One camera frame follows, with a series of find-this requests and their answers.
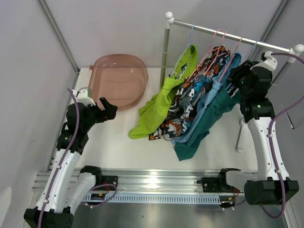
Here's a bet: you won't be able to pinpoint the slotted cable duct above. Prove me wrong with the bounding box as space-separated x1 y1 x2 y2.
82 192 223 205

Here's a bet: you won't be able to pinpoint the lime green shorts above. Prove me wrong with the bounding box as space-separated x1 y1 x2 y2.
128 45 198 139

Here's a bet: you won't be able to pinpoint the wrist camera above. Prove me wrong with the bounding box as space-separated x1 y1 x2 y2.
260 51 277 71
72 87 96 106

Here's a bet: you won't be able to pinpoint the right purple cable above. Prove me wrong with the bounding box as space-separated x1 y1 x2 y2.
260 52 304 219

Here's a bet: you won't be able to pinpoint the orange blue patterned shorts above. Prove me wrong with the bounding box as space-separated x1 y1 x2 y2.
149 45 231 141

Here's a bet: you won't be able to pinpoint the light blue shorts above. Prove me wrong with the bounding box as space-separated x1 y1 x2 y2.
171 52 242 144

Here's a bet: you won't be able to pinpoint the pink hanger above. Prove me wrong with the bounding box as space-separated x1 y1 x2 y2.
187 29 221 82
191 30 228 79
218 36 244 83

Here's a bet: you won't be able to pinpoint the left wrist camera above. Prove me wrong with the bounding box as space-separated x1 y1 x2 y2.
72 87 96 106

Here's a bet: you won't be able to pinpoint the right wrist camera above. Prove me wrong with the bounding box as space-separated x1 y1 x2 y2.
260 51 277 71

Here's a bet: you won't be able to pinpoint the pink translucent plastic basin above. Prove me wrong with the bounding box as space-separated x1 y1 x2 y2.
89 54 149 111

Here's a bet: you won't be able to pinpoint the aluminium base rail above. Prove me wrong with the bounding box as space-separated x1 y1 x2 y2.
32 168 262 193

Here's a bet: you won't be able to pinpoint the teal green shorts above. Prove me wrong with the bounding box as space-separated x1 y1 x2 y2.
174 82 241 161

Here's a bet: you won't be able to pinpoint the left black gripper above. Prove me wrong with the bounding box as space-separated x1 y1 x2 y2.
82 97 117 132

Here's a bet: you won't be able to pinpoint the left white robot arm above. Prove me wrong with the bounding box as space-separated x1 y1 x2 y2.
24 97 118 228

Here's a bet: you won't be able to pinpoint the metal clothes rack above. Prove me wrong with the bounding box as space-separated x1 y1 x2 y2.
160 11 304 153

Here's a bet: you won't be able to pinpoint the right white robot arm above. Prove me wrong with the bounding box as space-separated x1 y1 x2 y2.
217 57 299 205

